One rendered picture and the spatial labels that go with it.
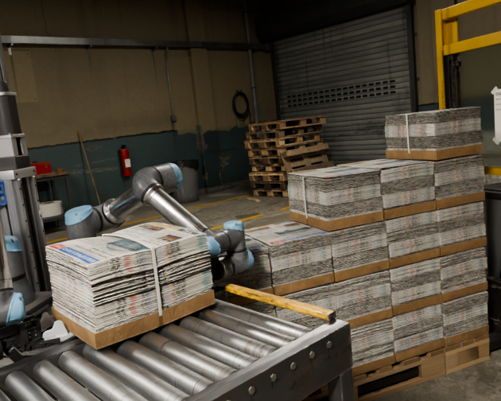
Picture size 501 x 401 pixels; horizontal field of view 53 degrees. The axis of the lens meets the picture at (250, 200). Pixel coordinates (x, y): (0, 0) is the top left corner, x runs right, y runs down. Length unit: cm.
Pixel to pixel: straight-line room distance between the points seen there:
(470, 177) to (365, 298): 79
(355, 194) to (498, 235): 124
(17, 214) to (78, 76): 705
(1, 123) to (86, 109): 694
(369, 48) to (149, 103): 417
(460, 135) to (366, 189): 57
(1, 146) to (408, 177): 169
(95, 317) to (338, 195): 122
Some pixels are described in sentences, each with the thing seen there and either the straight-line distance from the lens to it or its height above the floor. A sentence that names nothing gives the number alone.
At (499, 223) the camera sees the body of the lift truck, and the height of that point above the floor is 61.
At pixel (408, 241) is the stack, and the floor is 71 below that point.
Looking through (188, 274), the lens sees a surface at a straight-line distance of 145.
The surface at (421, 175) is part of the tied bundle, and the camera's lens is 242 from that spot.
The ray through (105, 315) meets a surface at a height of 89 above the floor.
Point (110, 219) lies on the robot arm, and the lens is 224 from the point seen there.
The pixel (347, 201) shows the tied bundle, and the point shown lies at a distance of 220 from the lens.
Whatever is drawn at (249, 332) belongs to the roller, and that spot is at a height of 79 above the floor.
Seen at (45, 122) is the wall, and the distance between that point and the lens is 866.
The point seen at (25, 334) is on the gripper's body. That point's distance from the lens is 149.
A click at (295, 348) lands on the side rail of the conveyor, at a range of 122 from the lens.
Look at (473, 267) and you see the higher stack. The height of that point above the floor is 51.
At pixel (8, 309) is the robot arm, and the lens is 141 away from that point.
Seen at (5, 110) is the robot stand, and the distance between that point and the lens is 202.
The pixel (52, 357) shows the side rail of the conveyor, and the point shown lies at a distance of 143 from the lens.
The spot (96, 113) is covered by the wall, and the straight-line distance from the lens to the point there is 901.
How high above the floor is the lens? 133
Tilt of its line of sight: 9 degrees down
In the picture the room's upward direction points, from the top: 6 degrees counter-clockwise
